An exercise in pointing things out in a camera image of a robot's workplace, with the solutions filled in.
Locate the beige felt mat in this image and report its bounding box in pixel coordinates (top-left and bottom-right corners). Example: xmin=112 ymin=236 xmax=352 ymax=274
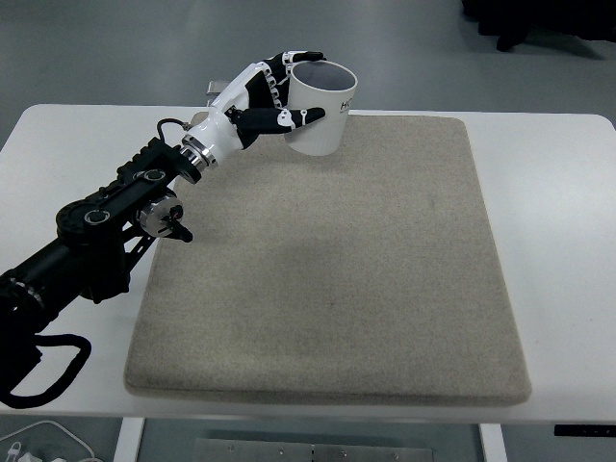
xmin=124 ymin=115 xmax=531 ymax=406

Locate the white ribbed cup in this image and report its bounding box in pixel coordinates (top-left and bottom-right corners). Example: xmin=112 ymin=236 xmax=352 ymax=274
xmin=285 ymin=61 xmax=358 ymax=157

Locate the white table leg left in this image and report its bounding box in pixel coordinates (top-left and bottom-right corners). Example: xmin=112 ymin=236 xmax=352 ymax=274
xmin=112 ymin=418 xmax=145 ymax=462

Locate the metal table base plate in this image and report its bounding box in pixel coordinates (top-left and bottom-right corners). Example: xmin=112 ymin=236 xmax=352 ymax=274
xmin=192 ymin=439 xmax=434 ymax=462

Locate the white table leg right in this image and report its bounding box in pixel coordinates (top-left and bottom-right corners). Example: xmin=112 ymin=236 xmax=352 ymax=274
xmin=478 ymin=423 xmax=508 ymax=462

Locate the black table control panel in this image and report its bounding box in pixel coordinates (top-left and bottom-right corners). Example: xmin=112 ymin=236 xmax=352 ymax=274
xmin=553 ymin=424 xmax=616 ymax=438

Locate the white cable on floor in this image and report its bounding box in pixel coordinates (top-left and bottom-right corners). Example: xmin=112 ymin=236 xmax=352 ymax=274
xmin=0 ymin=420 xmax=97 ymax=462

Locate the upper metal floor plate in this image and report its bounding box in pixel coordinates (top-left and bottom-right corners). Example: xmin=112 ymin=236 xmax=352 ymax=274
xmin=207 ymin=80 xmax=229 ymax=95

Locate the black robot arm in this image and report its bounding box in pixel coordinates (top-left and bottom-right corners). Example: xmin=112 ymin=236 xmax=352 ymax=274
xmin=1 ymin=135 xmax=212 ymax=338

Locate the white table leg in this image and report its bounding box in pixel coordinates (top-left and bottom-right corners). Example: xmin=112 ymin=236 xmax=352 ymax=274
xmin=112 ymin=418 xmax=145 ymax=462
xmin=478 ymin=423 xmax=508 ymax=462

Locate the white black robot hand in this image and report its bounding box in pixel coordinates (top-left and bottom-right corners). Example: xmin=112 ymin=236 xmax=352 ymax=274
xmin=182 ymin=51 xmax=324 ymax=169

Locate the black sleeved cable loop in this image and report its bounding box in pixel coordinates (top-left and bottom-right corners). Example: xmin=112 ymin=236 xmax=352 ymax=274
xmin=0 ymin=331 xmax=93 ymax=410

